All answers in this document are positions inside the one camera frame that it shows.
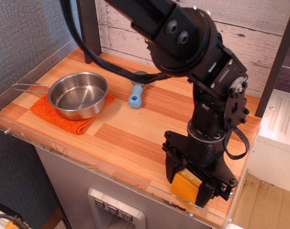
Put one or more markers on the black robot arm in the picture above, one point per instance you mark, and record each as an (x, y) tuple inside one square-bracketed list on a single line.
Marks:
[(185, 42)]

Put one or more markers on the clear acrylic table guard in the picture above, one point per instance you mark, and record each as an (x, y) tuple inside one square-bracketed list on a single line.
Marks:
[(123, 142)]

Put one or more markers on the dark left frame post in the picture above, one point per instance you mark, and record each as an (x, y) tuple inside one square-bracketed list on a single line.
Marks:
[(89, 25)]

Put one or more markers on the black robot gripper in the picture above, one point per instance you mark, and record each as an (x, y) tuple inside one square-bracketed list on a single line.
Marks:
[(204, 159)]

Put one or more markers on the dark right frame post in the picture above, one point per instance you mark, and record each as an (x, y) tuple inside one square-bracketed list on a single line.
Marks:
[(275, 70)]

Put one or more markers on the silver dispenser panel with buttons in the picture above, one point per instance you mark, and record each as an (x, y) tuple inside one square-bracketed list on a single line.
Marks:
[(111, 213)]

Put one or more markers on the blue grey toy scoop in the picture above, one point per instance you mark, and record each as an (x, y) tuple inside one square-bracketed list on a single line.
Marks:
[(135, 99)]

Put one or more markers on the grey toy fridge cabinet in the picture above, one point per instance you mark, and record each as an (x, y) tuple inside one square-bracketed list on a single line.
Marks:
[(71, 182)]

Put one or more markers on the dark frame post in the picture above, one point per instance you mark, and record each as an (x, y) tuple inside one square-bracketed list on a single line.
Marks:
[(275, 70), (89, 25)]

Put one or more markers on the yellow cheese wedge toy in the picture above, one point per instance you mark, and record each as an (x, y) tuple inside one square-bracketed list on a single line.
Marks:
[(185, 185)]

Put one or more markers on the orange black object bottom left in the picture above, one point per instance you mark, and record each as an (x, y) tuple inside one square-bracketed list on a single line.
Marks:
[(10, 222)]

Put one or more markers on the white toy sink counter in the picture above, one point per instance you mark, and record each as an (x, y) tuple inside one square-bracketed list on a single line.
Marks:
[(269, 160)]

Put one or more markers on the stainless steel pot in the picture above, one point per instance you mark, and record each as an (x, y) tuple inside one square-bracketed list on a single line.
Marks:
[(76, 96)]

